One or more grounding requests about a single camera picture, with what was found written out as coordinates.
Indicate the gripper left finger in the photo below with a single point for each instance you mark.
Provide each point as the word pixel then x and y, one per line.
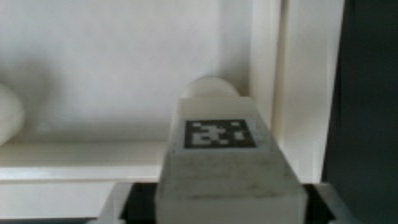
pixel 129 204

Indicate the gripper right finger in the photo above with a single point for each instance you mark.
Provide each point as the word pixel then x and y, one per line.
pixel 327 210

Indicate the white table leg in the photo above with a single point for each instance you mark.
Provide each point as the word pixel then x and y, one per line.
pixel 227 183

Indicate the white square tabletop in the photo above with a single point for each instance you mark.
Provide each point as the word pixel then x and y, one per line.
pixel 99 56

